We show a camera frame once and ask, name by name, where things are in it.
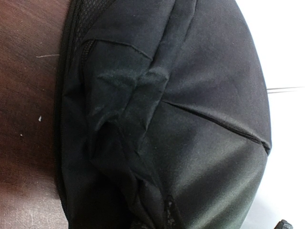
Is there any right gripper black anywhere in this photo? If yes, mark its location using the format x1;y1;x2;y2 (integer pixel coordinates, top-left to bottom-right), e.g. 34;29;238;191
274;219;305;229

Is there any black backpack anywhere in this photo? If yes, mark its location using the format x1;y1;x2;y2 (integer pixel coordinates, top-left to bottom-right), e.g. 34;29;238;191
54;0;272;229

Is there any right aluminium frame post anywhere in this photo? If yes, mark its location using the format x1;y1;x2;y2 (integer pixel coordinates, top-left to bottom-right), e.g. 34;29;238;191
267;86;305;94

